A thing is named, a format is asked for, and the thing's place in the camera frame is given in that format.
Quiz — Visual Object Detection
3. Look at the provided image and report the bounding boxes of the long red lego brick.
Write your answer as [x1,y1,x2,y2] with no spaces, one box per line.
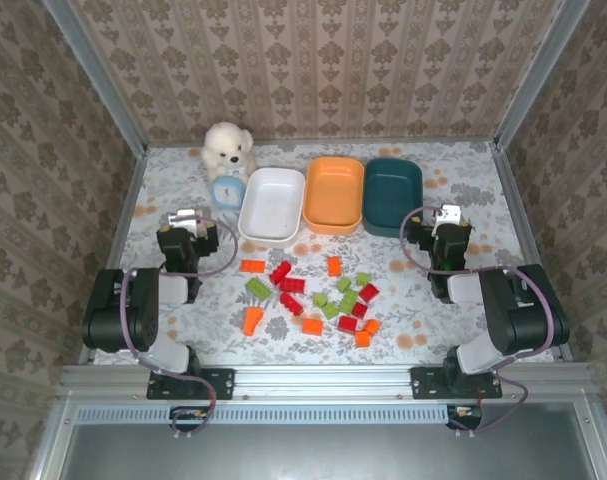
[268,261,293,286]
[278,292,305,317]

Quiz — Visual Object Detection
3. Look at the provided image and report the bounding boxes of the floral patterned tablecloth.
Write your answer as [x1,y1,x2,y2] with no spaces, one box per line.
[90,141,559,366]

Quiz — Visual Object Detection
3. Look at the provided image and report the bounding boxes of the light blue alarm clock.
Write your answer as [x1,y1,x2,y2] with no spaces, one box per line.
[211,175,247,210]

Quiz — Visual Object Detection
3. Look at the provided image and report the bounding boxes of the teal plastic bin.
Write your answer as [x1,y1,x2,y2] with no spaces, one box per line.
[362,157,424,238]

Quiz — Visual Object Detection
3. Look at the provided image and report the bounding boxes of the white plastic bin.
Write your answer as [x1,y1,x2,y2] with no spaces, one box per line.
[237,167,307,246]

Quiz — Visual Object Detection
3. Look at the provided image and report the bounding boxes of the white plush teddy bear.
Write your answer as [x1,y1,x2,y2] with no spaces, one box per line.
[200,121,258,184]

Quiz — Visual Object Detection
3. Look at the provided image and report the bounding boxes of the orange plastic bin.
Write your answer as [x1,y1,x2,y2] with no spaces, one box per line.
[302,155,366,236]

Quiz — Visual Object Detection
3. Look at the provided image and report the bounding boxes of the grey sheet metal panel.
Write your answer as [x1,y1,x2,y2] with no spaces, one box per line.
[57,404,607,480]

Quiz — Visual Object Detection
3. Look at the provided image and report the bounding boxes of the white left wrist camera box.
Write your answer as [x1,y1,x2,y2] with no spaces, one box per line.
[166,208,197,227]

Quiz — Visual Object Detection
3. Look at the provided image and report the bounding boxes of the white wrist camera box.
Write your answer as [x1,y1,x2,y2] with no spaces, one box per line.
[166,208,197,227]
[432,203,464,226]

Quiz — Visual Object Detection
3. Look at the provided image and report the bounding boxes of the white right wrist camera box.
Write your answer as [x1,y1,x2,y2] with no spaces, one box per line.
[432,203,464,226]

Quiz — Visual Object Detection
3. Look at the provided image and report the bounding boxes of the aluminium side rail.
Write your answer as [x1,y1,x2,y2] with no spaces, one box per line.
[492,143,574,362]
[80,147,152,366]

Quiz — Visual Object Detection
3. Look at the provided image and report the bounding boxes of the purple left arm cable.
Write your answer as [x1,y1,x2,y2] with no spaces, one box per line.
[120,215,240,436]

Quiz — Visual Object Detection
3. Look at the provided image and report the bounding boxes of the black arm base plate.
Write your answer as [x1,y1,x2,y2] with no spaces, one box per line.
[146,368,236,401]
[410,366,503,400]

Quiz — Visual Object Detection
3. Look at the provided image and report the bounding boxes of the aluminium back rail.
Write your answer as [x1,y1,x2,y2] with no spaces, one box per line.
[143,134,499,149]

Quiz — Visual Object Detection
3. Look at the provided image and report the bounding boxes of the black cable connector socket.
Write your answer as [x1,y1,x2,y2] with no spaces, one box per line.
[170,407,209,426]
[447,405,484,426]

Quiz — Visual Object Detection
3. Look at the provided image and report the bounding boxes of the aluminium front mounting rail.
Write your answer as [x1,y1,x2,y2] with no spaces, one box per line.
[57,363,592,404]

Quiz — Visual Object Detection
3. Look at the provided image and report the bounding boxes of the aluminium corner post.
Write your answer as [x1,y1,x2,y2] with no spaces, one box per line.
[491,0,592,151]
[42,0,149,156]

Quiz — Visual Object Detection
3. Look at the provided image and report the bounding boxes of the grey slotted cable duct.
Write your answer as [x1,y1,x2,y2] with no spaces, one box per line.
[75,403,450,425]

